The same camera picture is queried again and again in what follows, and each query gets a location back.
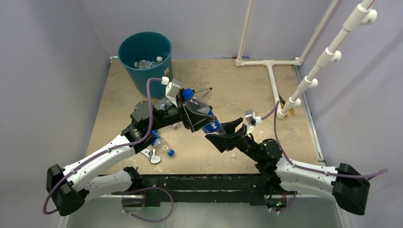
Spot long clear bottle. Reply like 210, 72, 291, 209
156, 56, 163, 63

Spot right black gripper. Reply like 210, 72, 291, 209
206, 117, 262, 162

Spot teal plastic bin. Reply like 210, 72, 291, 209
118, 32, 173, 96

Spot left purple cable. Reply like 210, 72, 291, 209
42, 77, 174, 224

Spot yellow black pliers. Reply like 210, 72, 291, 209
193, 87, 213, 98

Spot yellow tool by pipe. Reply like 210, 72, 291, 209
278, 95, 296, 116

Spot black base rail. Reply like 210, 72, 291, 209
123, 173, 291, 210

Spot white label crushed bottle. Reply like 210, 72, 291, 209
134, 60, 160, 69

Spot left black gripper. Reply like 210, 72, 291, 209
148, 89, 216, 132

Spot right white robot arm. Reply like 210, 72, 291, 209
205, 124, 370, 215

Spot clear bottle by bin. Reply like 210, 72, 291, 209
152, 97, 172, 110

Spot Pepsi bottle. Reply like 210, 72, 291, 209
182, 88, 226, 135
151, 130, 175, 157

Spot silver adjustable wrench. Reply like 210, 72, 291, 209
140, 149, 162, 164

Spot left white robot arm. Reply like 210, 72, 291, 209
43, 100, 223, 216

